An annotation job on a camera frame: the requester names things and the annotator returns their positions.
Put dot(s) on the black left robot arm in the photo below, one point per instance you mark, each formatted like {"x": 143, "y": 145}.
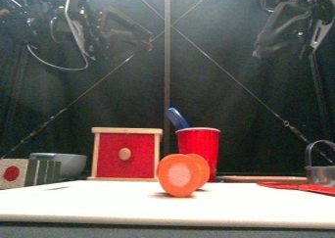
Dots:
{"x": 18, "y": 16}

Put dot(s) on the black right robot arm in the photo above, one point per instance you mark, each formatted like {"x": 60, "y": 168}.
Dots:
{"x": 325, "y": 3}

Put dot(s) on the orange toy carrot slice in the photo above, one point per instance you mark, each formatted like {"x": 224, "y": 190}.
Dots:
{"x": 203, "y": 170}
{"x": 179, "y": 175}

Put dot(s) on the red wooden drawer box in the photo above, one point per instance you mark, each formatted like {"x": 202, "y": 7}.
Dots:
{"x": 126, "y": 153}

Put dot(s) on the red plastic cup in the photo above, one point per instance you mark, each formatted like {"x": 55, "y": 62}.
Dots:
{"x": 200, "y": 147}

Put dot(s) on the grey bowl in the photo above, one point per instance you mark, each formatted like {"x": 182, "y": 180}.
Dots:
{"x": 70, "y": 163}

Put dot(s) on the wooden tray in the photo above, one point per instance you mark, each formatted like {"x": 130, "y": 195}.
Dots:
{"x": 262, "y": 179}

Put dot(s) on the green striped block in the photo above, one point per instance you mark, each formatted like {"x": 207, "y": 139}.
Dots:
{"x": 43, "y": 172}

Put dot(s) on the red flat plate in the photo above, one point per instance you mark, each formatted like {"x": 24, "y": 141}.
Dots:
{"x": 304, "y": 187}

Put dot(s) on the white block with red dot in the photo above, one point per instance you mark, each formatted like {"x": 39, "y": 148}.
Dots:
{"x": 12, "y": 173}

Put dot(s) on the white cutting board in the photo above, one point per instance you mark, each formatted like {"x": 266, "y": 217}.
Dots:
{"x": 166, "y": 204}

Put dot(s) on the vertical metal frame pole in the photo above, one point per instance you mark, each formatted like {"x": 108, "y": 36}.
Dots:
{"x": 167, "y": 69}

